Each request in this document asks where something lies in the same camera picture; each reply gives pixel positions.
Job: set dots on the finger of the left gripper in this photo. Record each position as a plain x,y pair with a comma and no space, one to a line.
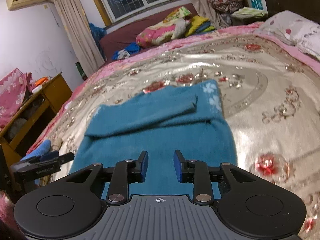
53,160

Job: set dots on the blue gloved left hand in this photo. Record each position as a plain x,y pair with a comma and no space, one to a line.
39,151

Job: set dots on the yellow blue folded clothes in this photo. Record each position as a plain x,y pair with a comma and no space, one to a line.
198,25

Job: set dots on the silver floral bedspread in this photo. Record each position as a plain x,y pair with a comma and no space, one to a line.
245,99

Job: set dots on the pink floral cloth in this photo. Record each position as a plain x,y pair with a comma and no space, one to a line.
13,90

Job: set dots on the green bottle by wall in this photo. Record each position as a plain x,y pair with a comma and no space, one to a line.
81,71

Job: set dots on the left beige curtain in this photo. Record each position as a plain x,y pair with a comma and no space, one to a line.
77,28

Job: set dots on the blue plastic bag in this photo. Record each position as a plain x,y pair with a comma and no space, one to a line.
98,33

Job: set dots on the right beige curtain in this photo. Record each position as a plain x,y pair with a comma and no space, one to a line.
202,0

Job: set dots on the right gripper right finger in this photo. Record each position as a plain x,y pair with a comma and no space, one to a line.
197,173

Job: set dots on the beige curtain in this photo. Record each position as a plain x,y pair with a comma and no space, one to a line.
77,28
202,0

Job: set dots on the light green folded cloth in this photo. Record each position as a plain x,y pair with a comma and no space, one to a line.
247,12

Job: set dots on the orange object on desk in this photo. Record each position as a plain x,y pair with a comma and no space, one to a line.
41,81

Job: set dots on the folded pink yellow quilt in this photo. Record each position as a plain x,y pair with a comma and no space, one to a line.
171,28

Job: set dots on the pink floral quilt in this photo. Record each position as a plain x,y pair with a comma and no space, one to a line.
160,47

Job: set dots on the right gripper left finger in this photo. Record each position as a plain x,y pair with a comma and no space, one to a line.
123,174

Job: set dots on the wooden side desk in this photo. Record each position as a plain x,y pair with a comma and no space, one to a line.
32,118

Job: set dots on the white heart-print pillow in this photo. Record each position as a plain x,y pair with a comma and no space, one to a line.
293,30

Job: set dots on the blue white crumpled garment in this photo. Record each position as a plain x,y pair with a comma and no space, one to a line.
125,53

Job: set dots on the teal fleece garment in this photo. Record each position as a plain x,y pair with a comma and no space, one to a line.
188,119

